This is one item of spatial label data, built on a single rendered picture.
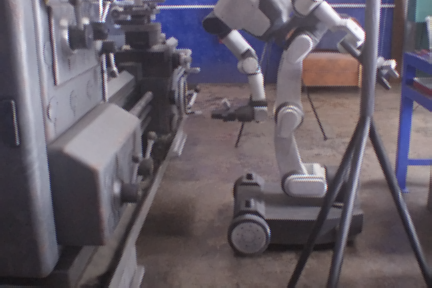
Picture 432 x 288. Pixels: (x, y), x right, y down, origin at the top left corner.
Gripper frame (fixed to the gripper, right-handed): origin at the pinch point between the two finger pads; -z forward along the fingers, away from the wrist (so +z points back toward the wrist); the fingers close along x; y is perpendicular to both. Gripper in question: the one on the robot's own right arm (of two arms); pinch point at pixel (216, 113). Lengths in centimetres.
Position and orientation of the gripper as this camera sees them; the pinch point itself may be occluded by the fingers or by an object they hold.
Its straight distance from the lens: 253.4
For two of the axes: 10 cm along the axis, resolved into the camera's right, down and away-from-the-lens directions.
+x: -0.5, 3.9, -9.2
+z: 10.0, 0.0, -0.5
